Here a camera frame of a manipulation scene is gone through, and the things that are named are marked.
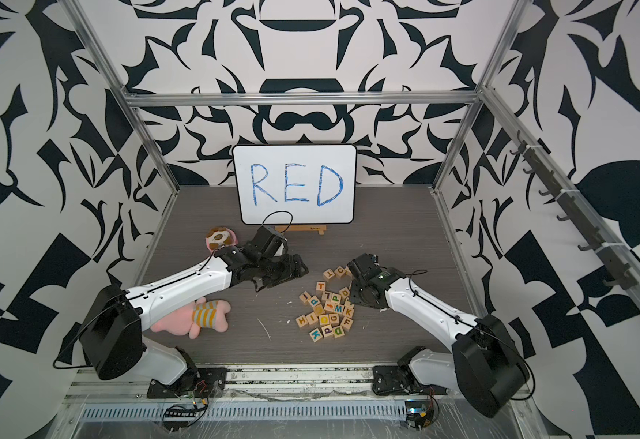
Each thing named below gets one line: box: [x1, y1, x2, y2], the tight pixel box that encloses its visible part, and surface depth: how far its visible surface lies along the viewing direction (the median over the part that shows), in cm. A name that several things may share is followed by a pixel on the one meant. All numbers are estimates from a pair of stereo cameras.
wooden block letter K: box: [309, 327, 323, 343], surface depth 82 cm
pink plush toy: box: [150, 297, 232, 340], surface depth 81 cm
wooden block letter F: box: [340, 315, 354, 332], surface depth 84 cm
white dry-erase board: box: [233, 143, 358, 225], surface depth 96 cm
